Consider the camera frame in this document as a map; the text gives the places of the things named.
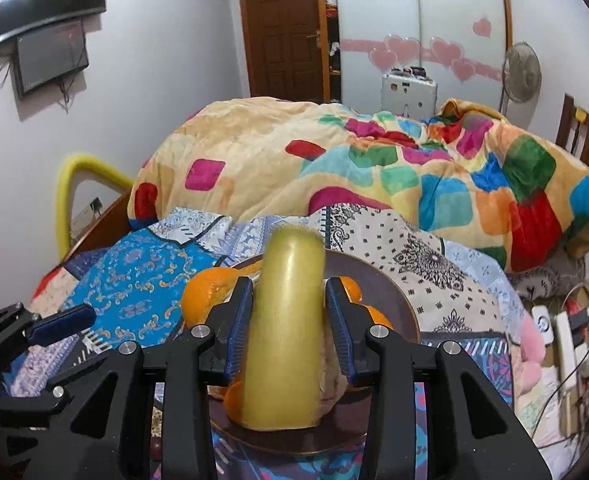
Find large orange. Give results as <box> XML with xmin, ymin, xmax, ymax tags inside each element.
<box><xmin>340</xmin><ymin>275</ymin><xmax>394</xmax><ymax>330</ymax></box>

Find small orange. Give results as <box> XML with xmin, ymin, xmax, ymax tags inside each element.
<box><xmin>223</xmin><ymin>380</ymin><xmax>244</xmax><ymax>425</ymax></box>

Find large pomelo segment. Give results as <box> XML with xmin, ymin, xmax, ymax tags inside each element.
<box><xmin>316</xmin><ymin>322</ymin><xmax>347</xmax><ymax>419</ymax></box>

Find dark passion fruit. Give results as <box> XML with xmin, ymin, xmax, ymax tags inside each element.
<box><xmin>150</xmin><ymin>437</ymin><xmax>163</xmax><ymax>462</ymax></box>

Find patterned bed sheet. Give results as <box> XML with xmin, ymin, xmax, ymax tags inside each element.
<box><xmin>9</xmin><ymin>201</ymin><xmax>518</xmax><ymax>480</ymax></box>

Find pink plush toy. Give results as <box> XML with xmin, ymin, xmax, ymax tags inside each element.
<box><xmin>511</xmin><ymin>312</ymin><xmax>546</xmax><ymax>398</ymax></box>

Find white power strip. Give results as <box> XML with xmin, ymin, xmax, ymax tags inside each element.
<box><xmin>553</xmin><ymin>312</ymin><xmax>577</xmax><ymax>393</ymax></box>

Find yellow foam tube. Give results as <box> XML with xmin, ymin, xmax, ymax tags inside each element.
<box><xmin>54</xmin><ymin>153</ymin><xmax>133</xmax><ymax>259</ymax></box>

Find purple plate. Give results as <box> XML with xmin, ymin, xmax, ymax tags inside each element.
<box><xmin>210</xmin><ymin>249</ymin><xmax>420</xmax><ymax>455</ymax></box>

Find colourful patchwork blanket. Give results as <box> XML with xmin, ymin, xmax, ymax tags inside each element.
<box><xmin>127</xmin><ymin>96</ymin><xmax>589</xmax><ymax>272</ymax></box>

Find wooden headboard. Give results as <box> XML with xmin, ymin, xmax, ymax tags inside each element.
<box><xmin>556</xmin><ymin>94</ymin><xmax>589</xmax><ymax>167</ymax></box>

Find white suitcase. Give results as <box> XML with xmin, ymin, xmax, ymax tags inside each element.
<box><xmin>381</xmin><ymin>66</ymin><xmax>437</xmax><ymax>120</ymax></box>

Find standing fan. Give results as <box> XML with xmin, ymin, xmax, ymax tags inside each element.
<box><xmin>500</xmin><ymin>41</ymin><xmax>543</xmax><ymax>116</ymax></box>

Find brown wooden door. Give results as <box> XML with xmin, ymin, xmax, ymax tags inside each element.
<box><xmin>239</xmin><ymin>0</ymin><xmax>330</xmax><ymax>103</ymax></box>

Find wardrobe with heart stickers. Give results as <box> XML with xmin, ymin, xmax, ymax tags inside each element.
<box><xmin>337</xmin><ymin>0</ymin><xmax>512</xmax><ymax>113</ymax></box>

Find small wall monitor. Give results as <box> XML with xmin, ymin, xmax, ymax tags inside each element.
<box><xmin>12</xmin><ymin>20</ymin><xmax>89</xmax><ymax>100</ymax></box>

